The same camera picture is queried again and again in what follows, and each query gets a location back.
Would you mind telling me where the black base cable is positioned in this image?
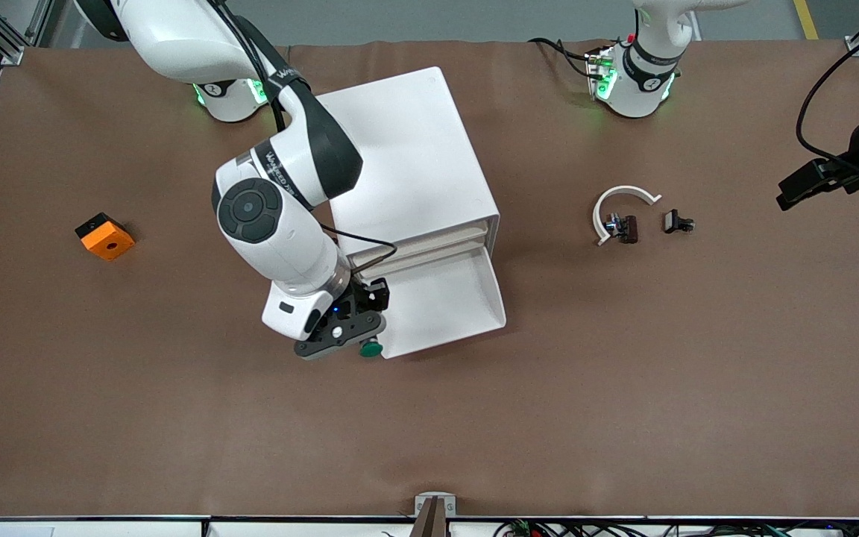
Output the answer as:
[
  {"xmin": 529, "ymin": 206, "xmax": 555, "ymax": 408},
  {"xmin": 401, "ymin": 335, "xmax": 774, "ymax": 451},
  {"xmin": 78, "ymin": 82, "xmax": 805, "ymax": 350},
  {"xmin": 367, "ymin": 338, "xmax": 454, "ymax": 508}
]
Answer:
[{"xmin": 529, "ymin": 36, "xmax": 596, "ymax": 81}]

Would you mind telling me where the orange box with hole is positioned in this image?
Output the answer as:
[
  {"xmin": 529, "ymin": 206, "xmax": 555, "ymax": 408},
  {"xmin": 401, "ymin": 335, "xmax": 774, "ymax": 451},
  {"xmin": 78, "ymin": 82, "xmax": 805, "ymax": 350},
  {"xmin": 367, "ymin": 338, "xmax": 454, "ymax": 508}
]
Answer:
[{"xmin": 75, "ymin": 213, "xmax": 136, "ymax": 262}]

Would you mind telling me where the white drawer cabinet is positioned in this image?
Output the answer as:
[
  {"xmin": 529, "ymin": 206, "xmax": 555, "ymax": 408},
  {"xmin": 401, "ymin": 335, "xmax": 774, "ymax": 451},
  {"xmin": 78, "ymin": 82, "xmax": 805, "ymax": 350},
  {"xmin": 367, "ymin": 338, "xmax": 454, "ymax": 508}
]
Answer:
[{"xmin": 308, "ymin": 66, "xmax": 501, "ymax": 278}]

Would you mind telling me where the small brown black component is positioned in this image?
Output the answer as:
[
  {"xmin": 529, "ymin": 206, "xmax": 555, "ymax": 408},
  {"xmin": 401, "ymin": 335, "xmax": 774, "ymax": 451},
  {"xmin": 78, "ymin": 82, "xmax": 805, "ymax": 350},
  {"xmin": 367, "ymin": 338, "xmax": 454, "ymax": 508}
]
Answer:
[{"xmin": 604, "ymin": 213, "xmax": 640, "ymax": 245}]

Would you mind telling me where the grey aluminium camera post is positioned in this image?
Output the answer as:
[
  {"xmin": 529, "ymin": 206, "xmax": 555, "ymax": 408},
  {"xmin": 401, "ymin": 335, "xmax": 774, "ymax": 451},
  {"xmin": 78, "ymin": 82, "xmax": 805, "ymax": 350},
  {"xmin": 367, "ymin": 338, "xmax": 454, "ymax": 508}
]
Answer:
[{"xmin": 409, "ymin": 492, "xmax": 458, "ymax": 537}]

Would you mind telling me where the white plastic drawer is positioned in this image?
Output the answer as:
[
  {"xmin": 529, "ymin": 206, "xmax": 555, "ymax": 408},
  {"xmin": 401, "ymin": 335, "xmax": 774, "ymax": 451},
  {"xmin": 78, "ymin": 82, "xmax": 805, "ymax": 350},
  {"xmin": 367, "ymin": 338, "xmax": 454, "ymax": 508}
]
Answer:
[
  {"xmin": 370, "ymin": 221, "xmax": 491, "ymax": 258},
  {"xmin": 351, "ymin": 246, "xmax": 508, "ymax": 361},
  {"xmin": 351, "ymin": 237, "xmax": 488, "ymax": 274}
]

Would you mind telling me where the brown table mat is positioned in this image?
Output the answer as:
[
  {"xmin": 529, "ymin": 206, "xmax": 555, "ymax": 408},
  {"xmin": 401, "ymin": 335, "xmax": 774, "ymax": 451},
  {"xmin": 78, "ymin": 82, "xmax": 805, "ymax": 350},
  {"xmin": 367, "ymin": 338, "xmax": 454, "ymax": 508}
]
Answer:
[{"xmin": 0, "ymin": 39, "xmax": 859, "ymax": 520}]

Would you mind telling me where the white curved plastic ring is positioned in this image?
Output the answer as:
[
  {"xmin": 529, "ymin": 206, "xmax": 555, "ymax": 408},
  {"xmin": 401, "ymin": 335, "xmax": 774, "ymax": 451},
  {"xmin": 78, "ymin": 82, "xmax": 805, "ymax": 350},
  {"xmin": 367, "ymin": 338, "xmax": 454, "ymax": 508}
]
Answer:
[{"xmin": 593, "ymin": 184, "xmax": 662, "ymax": 247}]

